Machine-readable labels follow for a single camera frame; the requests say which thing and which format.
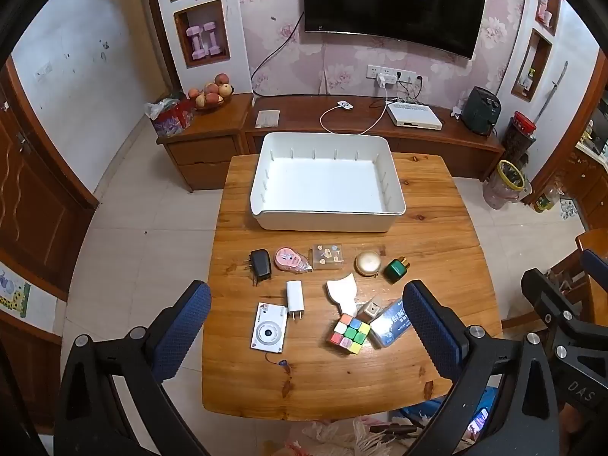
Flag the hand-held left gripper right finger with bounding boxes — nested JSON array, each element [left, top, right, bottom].
[[401, 279, 559, 456]]

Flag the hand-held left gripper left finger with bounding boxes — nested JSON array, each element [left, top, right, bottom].
[[56, 279, 212, 456]]

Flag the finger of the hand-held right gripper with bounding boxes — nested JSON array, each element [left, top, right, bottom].
[[521, 268, 608, 357], [580, 248, 608, 295]]

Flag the blue card box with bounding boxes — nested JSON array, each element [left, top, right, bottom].
[[369, 298, 413, 348]]

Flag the small beige box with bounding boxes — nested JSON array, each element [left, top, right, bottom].
[[356, 296, 385, 325]]

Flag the green bottle with gold cap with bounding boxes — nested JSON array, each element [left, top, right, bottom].
[[384, 256, 410, 284]]

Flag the colourful puzzle cube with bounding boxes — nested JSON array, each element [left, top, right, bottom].
[[328, 312, 371, 356]]

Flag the white compact camera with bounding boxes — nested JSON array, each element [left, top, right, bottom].
[[250, 302, 293, 372]]

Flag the round gold tin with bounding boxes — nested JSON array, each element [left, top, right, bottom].
[[354, 251, 382, 277]]

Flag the black power adapter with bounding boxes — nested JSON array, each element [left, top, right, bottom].
[[249, 248, 272, 287]]

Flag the white charger plug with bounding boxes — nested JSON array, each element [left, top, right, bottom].
[[285, 280, 305, 323]]

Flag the pink correction tape dispenser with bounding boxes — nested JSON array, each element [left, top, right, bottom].
[[274, 246, 312, 275]]

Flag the clear box with stickers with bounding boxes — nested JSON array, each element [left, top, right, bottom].
[[311, 243, 344, 271]]

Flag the white plastic storage bin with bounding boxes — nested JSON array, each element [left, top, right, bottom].
[[249, 132, 407, 233]]

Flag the wooden chair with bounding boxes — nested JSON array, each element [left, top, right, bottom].
[[546, 228, 608, 328]]

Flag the wooden sideboard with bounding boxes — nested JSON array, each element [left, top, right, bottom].
[[541, 147, 608, 229]]

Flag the yellow oil bottle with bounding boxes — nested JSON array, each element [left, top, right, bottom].
[[533, 185, 561, 214]]

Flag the clear bucket with yellow rim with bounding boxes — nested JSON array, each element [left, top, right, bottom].
[[483, 159, 533, 211]]

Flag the pale fringed cloth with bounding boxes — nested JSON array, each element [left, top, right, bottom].
[[285, 415, 428, 456]]

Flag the dark jar with red lid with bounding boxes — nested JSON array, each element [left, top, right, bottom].
[[503, 111, 537, 162]]

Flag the wooden side cabinet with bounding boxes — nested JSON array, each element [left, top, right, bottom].
[[157, 92, 255, 192]]

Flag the sheathed sword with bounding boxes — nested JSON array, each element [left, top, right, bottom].
[[533, 61, 569, 127]]

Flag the long wooden television cabinet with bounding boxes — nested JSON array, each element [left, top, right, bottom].
[[243, 94, 507, 182]]

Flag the brown wooden door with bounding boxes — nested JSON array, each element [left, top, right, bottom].
[[0, 57, 98, 295]]

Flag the red gift box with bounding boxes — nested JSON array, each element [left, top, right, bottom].
[[152, 100, 195, 139]]

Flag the white set-top box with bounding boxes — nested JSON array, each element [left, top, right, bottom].
[[386, 101, 443, 130]]

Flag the crumpled clear plastic bag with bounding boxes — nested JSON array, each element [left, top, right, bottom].
[[144, 98, 181, 119]]

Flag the wooden fruit bowl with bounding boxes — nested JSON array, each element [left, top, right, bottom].
[[195, 95, 233, 113]]

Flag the bowl of fruit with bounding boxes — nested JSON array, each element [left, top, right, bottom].
[[187, 73, 234, 108]]

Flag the colourful wall sticker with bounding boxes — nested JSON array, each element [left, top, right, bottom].
[[0, 271, 32, 319]]

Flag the white charger cable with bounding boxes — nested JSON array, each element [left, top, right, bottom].
[[320, 100, 395, 136]]

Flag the white wall outlet strip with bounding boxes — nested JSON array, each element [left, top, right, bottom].
[[366, 64, 419, 86]]

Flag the black television cable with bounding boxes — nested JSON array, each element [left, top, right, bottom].
[[250, 9, 305, 97]]

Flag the black wall television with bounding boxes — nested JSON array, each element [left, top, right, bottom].
[[303, 0, 489, 60]]

